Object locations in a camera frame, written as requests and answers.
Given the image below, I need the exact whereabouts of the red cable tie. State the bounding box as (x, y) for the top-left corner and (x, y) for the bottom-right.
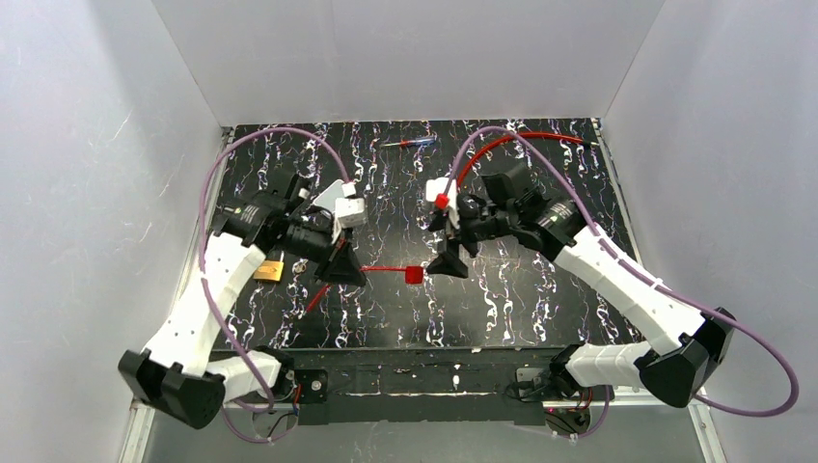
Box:
(306, 265), (425, 313)

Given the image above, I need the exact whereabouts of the brass padlock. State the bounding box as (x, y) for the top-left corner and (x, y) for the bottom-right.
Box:
(253, 255), (285, 283)

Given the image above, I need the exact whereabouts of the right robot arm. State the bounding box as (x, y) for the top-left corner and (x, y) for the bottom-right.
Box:
(424, 167), (733, 408)

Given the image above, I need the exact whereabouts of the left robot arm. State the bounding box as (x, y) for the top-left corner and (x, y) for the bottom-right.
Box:
(118, 173), (367, 429)

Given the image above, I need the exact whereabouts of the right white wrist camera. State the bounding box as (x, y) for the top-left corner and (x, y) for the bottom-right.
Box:
(424, 177), (460, 239)

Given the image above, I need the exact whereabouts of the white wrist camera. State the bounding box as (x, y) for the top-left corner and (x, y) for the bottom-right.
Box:
(424, 177), (460, 239)
(311, 179), (368, 242)

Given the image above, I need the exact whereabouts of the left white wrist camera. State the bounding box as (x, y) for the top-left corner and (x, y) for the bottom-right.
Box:
(311, 179), (368, 242)

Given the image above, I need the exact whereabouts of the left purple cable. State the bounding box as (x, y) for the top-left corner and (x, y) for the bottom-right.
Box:
(198, 126), (351, 445)

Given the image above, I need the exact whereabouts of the purple cable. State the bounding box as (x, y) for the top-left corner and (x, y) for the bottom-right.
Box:
(444, 126), (800, 440)
(198, 126), (351, 445)

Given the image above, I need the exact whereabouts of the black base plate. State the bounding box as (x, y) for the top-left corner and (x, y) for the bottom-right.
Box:
(279, 347), (614, 435)

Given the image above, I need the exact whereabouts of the red tethered cable with key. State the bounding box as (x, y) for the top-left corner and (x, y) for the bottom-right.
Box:
(454, 131), (601, 190)

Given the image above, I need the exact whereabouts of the aluminium frame rail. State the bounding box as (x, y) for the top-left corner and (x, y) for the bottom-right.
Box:
(119, 363), (730, 463)

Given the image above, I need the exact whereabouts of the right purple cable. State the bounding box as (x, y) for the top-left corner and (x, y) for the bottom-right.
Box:
(444, 126), (800, 440)

